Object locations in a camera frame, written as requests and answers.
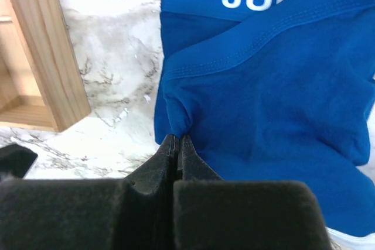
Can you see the wooden compartment tray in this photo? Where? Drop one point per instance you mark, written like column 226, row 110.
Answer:
column 41, row 86

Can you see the blue boxer underwear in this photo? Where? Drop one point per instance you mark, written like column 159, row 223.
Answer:
column 275, row 90

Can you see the black rolled sock bottom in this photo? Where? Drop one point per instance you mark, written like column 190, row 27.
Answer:
column 16, row 161

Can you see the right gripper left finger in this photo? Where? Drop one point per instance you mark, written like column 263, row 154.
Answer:
column 134, row 212

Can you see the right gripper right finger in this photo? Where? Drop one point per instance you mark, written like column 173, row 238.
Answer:
column 210, row 213

